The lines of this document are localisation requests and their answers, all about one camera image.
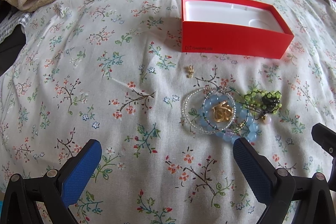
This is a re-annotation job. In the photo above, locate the small gold dice earring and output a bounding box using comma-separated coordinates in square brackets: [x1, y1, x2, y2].
[186, 65, 194, 79]

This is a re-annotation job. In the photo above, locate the red open cardboard box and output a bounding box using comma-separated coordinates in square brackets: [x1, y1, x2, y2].
[181, 0, 294, 59]

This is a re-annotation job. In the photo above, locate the clear seed bead bracelet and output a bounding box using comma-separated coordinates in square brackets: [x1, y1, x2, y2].
[180, 86, 234, 135]

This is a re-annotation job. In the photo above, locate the green black bead bracelet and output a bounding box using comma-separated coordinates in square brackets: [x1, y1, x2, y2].
[243, 88, 283, 125]

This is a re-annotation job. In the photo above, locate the blue bead bracelet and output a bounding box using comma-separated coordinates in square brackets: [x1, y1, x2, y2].
[197, 94, 261, 145]

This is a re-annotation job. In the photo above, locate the gold chunky ring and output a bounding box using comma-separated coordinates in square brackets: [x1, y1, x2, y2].
[212, 100, 234, 123]

